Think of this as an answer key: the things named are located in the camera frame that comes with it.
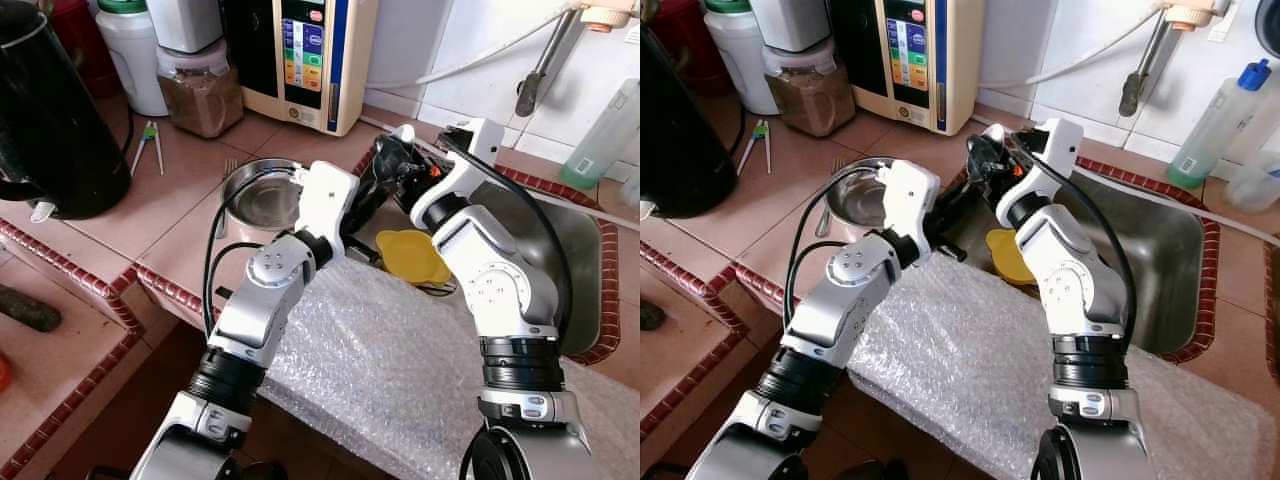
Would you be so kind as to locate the dark hanging pan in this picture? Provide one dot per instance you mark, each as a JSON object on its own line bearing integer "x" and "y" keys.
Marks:
{"x": 1270, "y": 25}

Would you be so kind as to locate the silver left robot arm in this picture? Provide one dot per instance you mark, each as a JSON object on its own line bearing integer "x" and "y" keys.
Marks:
{"x": 840, "y": 300}
{"x": 255, "y": 300}

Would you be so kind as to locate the orange plastic object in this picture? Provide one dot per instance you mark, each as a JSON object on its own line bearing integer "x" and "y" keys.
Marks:
{"x": 5, "y": 373}

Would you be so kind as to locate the black electric kettle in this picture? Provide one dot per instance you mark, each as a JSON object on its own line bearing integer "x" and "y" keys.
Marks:
{"x": 685, "y": 130}
{"x": 55, "y": 120}

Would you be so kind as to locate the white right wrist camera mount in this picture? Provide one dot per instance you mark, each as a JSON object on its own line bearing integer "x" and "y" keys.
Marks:
{"x": 480, "y": 150}
{"x": 1062, "y": 145}

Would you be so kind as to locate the jar of brown powder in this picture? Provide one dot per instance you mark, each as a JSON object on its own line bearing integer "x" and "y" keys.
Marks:
{"x": 200, "y": 100}
{"x": 810, "y": 100}

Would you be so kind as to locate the yellow plastic bowl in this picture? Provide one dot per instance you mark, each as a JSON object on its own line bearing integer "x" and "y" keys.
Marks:
{"x": 1005, "y": 255}
{"x": 410, "y": 255}

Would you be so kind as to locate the stainless steel bowl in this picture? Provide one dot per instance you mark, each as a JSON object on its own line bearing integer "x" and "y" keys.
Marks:
{"x": 262, "y": 195}
{"x": 860, "y": 195}

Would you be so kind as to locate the clear plastic cup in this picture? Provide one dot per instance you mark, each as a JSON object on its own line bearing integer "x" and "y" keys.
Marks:
{"x": 1255, "y": 185}

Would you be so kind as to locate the cream wall tap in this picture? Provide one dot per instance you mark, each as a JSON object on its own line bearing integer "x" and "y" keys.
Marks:
{"x": 605, "y": 12}
{"x": 1195, "y": 12}

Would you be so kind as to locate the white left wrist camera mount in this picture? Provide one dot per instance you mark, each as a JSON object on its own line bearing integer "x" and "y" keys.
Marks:
{"x": 328, "y": 205}
{"x": 912, "y": 205}

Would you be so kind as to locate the clear bubble wrap sheet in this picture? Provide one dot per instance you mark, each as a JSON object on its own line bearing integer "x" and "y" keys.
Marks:
{"x": 380, "y": 360}
{"x": 950, "y": 350}

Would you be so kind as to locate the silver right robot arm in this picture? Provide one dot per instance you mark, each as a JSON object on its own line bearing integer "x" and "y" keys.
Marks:
{"x": 495, "y": 280}
{"x": 1075, "y": 280}

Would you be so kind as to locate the white green tongs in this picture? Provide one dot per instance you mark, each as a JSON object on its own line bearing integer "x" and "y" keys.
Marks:
{"x": 150, "y": 130}
{"x": 760, "y": 130}

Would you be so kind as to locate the grey hanging spout pipe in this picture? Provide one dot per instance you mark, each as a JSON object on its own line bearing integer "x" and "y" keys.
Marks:
{"x": 527, "y": 98}
{"x": 1132, "y": 98}

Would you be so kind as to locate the cream and black water ionizer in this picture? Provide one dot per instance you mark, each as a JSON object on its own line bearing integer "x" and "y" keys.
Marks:
{"x": 915, "y": 60}
{"x": 310, "y": 60}

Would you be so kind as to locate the red container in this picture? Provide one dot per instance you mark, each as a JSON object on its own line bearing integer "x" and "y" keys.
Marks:
{"x": 80, "y": 45}
{"x": 697, "y": 45}

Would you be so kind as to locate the dark green cucumber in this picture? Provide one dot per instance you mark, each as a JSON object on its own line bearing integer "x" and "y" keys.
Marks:
{"x": 652, "y": 315}
{"x": 30, "y": 308}

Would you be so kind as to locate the white container green lid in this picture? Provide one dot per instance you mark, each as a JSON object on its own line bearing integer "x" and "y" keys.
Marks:
{"x": 130, "y": 60}
{"x": 738, "y": 60}

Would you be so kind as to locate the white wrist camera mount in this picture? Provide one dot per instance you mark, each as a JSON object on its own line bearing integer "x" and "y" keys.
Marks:
{"x": 480, "y": 150}
{"x": 912, "y": 205}
{"x": 328, "y": 205}
{"x": 1062, "y": 145}

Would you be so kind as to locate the white blender housing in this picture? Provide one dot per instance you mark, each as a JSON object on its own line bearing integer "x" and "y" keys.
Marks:
{"x": 185, "y": 22}
{"x": 790, "y": 22}

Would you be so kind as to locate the stainless steel sink basin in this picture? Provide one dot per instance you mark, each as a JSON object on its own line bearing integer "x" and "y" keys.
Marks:
{"x": 1170, "y": 260}
{"x": 585, "y": 240}

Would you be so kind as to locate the clear bottle blue cap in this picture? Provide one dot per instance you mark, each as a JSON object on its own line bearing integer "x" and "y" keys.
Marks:
{"x": 1215, "y": 125}
{"x": 600, "y": 145}

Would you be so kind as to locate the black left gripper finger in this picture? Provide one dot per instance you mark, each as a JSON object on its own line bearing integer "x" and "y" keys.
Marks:
{"x": 955, "y": 210}
{"x": 368, "y": 205}

